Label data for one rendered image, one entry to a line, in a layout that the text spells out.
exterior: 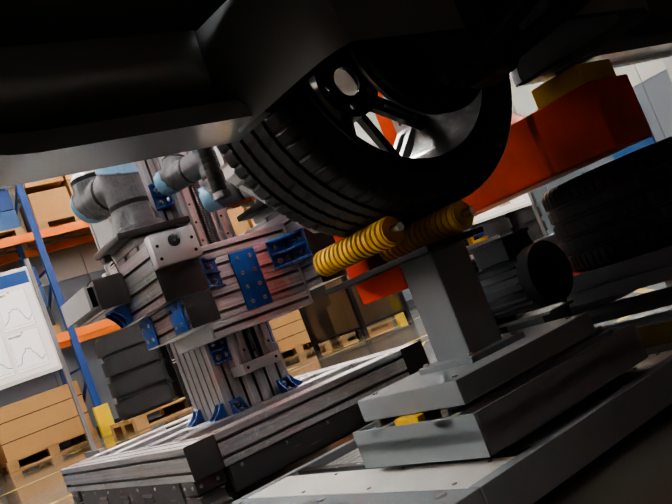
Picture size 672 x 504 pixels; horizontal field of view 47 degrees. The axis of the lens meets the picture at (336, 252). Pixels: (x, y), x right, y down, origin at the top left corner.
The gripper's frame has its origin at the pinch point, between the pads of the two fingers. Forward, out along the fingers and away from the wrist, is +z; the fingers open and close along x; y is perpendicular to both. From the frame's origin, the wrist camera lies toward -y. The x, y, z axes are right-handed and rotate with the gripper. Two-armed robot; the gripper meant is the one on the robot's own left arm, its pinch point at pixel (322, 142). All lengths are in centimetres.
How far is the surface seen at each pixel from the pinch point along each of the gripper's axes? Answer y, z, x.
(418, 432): 68, 3, 58
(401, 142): 10.2, 19.1, 12.5
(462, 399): 64, 13, 65
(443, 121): 11.9, 29.5, 26.5
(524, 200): -10, 143, -969
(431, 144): 15.7, 25.2, 27.0
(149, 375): 32, -337, -617
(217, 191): 6.6, -24.0, 26.2
